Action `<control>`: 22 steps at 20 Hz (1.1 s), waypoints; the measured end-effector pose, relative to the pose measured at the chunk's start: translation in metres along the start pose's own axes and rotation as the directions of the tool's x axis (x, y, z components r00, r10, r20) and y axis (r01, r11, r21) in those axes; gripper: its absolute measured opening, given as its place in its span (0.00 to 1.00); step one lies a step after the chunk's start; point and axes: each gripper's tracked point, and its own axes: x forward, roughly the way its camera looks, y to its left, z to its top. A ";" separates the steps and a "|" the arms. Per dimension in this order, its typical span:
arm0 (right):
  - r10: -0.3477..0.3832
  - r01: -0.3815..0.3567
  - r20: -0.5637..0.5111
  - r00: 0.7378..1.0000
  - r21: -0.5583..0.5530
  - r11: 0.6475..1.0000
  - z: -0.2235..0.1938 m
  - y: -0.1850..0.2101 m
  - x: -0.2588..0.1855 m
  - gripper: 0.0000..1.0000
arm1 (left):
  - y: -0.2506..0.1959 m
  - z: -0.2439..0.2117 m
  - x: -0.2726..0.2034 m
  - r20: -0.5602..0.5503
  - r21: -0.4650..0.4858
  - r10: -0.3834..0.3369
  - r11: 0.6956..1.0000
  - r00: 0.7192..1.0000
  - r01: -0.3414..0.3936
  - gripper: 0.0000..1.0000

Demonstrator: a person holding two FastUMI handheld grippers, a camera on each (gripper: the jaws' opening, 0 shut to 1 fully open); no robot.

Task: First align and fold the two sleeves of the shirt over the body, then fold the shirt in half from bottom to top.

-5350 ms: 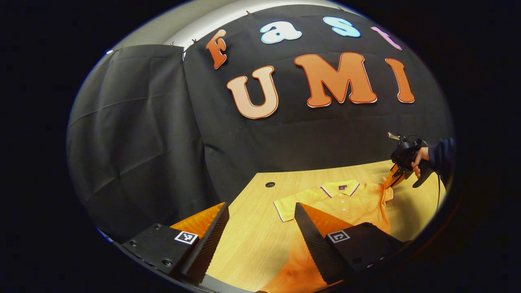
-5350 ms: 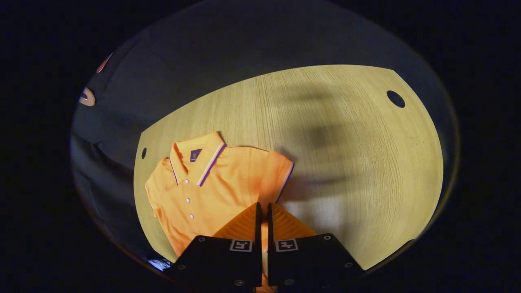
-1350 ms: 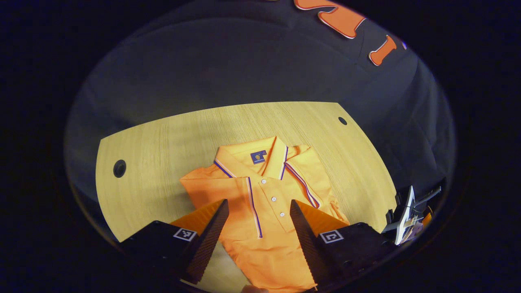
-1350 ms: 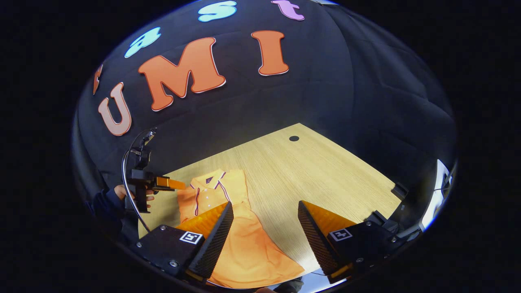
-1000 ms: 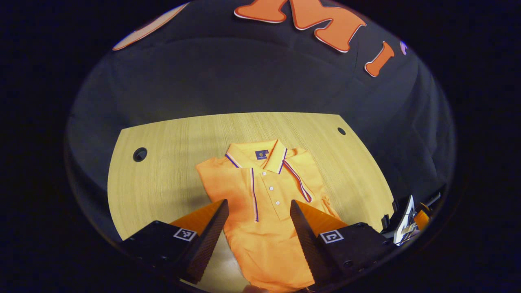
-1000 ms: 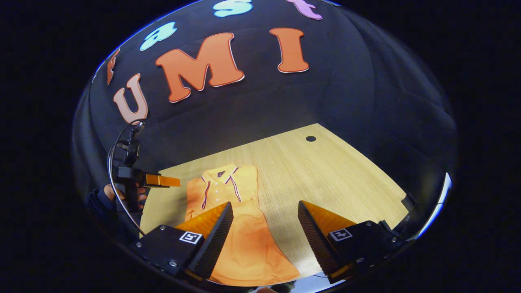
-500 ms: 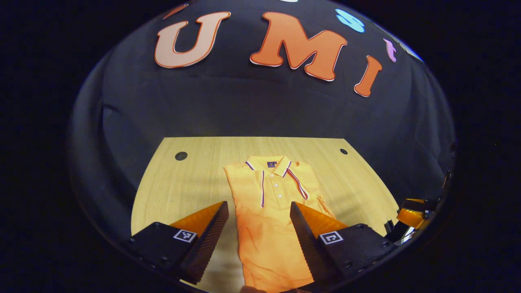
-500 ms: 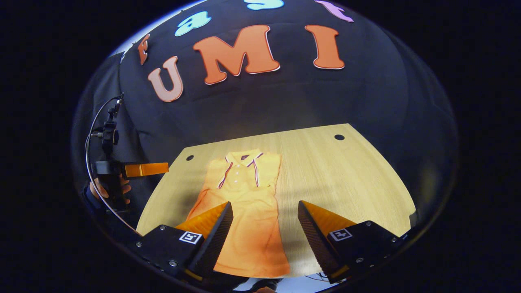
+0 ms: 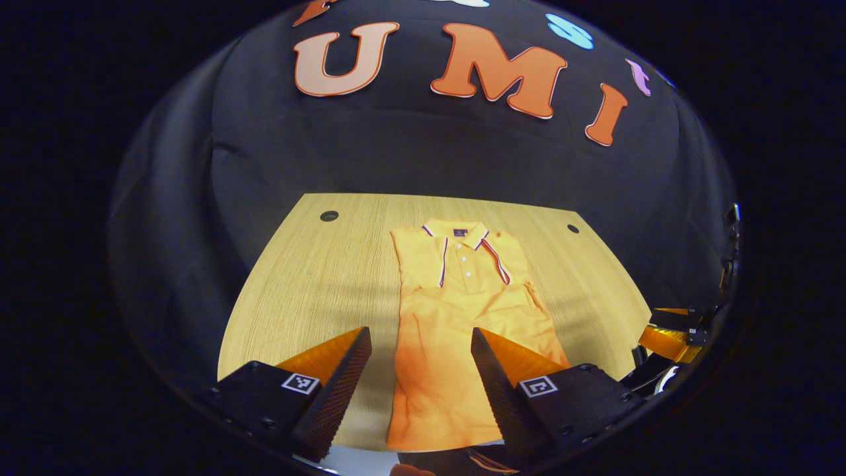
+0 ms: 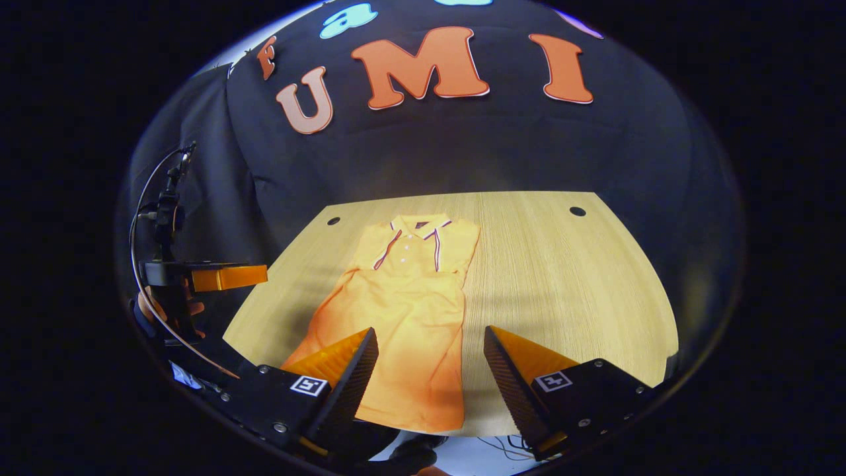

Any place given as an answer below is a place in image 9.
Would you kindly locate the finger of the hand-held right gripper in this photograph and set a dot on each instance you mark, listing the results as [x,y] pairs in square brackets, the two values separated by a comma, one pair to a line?
[667,345]
[684,316]

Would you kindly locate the orange polo T-shirt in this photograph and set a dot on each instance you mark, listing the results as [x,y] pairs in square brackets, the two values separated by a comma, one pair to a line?
[456,317]

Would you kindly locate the black backdrop cloth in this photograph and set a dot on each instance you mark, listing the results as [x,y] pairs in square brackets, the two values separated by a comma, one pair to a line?
[429,158]

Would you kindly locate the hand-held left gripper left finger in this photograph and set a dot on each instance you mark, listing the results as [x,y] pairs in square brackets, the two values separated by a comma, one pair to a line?
[337,396]

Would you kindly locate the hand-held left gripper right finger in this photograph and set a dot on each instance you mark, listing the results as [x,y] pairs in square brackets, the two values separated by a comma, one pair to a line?
[502,396]

